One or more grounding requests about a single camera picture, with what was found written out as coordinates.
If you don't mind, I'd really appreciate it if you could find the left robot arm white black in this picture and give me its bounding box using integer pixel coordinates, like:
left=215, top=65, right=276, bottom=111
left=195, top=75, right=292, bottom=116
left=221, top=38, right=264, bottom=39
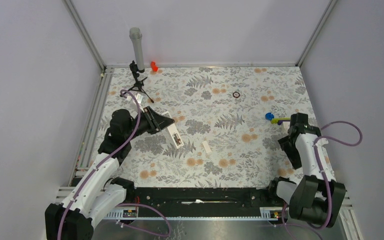
left=44, top=106, right=175, bottom=240

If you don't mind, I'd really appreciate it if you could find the small orange red block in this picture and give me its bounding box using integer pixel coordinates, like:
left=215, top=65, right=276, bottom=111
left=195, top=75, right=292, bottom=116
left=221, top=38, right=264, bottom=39
left=150, top=61, right=159, bottom=72

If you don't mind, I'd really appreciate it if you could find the grey microphone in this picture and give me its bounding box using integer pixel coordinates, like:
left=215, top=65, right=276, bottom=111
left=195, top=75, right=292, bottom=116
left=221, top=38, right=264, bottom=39
left=129, top=27, right=145, bottom=73

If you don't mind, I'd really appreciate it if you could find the aluminium frame post right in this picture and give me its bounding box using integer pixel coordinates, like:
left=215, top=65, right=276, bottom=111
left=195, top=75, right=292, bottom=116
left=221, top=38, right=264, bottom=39
left=295, top=0, right=338, bottom=68

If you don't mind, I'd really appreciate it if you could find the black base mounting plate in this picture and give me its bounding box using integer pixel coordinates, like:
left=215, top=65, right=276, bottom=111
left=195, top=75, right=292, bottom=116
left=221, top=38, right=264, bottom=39
left=124, top=187, right=284, bottom=213

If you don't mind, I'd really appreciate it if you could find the aluminium frame post left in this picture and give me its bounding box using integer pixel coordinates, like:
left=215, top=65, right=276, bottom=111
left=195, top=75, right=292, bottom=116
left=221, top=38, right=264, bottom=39
left=62, top=0, right=106, bottom=72

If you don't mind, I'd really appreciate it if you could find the floral patterned table mat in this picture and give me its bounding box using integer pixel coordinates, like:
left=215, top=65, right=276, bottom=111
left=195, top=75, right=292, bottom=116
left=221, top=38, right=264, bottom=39
left=113, top=67, right=317, bottom=188

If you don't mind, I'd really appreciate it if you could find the aluminium frame post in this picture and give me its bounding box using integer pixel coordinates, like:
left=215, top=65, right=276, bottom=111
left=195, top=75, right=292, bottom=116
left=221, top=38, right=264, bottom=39
left=295, top=0, right=338, bottom=68
left=62, top=0, right=106, bottom=72

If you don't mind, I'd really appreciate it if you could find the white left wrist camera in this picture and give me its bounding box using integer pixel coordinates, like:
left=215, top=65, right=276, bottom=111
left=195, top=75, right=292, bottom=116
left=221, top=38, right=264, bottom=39
left=135, top=92, right=144, bottom=110

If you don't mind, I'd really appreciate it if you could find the beige wooden block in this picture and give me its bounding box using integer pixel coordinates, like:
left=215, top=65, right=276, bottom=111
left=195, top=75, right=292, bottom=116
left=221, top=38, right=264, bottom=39
left=282, top=121, right=290, bottom=131

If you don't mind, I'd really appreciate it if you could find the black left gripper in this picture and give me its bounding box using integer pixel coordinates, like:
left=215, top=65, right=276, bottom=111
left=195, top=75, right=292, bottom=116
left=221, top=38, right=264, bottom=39
left=125, top=105, right=174, bottom=141

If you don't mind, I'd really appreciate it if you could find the blue plastic toy piece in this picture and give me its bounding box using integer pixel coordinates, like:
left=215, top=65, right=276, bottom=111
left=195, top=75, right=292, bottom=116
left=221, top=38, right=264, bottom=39
left=265, top=112, right=275, bottom=121

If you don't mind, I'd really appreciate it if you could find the yellow green toy piece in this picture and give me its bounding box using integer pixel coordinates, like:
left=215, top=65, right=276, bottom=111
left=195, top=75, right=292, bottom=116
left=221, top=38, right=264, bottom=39
left=270, top=117, right=291, bottom=125

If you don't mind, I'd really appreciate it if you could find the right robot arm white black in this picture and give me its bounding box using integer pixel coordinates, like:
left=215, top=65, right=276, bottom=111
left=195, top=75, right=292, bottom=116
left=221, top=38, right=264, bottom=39
left=266, top=113, right=346, bottom=228

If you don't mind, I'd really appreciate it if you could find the white remote control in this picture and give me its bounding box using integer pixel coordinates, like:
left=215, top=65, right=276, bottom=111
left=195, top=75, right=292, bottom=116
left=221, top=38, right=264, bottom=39
left=164, top=123, right=184, bottom=149

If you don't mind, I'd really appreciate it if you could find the slotted metal cable rail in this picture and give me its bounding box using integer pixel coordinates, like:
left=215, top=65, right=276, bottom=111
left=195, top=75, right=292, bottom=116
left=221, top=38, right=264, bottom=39
left=103, top=207, right=282, bottom=221

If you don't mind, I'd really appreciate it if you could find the white battery cover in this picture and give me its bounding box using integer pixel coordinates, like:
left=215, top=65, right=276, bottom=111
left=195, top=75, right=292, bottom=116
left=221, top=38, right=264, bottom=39
left=202, top=140, right=212, bottom=154

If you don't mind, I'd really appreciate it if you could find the black mini tripod stand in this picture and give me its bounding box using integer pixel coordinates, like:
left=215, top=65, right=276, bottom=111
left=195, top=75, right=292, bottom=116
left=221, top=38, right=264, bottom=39
left=128, top=60, right=155, bottom=103

